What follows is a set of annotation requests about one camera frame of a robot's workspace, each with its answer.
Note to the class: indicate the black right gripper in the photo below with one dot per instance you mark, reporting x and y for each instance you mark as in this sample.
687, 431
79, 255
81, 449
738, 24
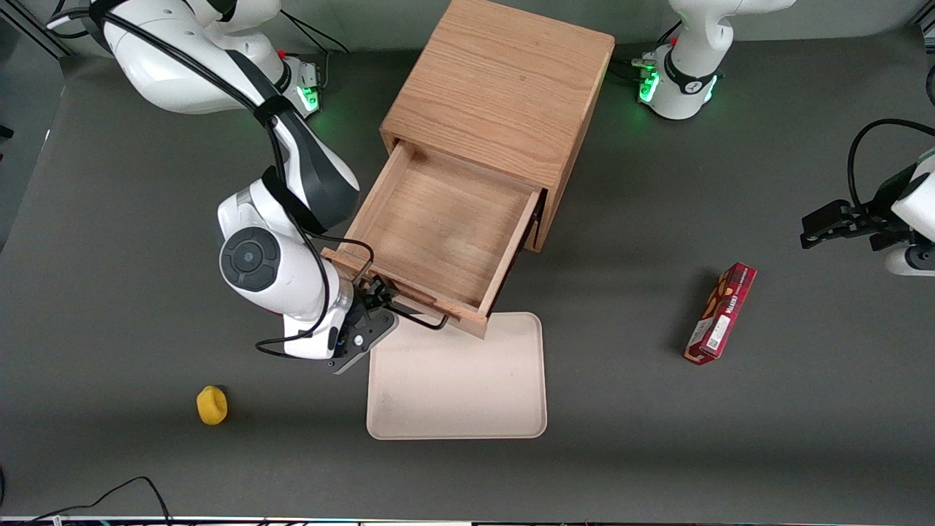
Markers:
365, 310

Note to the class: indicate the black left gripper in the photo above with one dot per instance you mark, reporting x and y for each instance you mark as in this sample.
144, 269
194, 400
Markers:
867, 220

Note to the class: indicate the wooden drawer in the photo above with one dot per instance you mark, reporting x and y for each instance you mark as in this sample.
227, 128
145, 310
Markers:
438, 226

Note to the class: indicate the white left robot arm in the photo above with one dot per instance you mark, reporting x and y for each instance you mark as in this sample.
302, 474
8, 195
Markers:
687, 80

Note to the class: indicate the wooden drawer cabinet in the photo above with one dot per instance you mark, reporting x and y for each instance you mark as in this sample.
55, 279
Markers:
504, 80

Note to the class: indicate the beige plastic tray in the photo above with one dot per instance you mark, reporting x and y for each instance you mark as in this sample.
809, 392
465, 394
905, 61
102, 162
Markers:
456, 387

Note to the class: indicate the red snack box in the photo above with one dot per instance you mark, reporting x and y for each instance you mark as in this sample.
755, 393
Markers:
719, 315

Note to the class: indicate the yellow round fruit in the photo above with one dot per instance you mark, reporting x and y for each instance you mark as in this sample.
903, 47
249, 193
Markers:
212, 405

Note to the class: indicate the dark gray table mat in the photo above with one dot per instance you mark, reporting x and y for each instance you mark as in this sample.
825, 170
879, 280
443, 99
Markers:
146, 438

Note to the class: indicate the aluminium frame rail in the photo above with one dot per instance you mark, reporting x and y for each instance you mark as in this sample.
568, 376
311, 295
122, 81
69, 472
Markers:
44, 33
922, 29

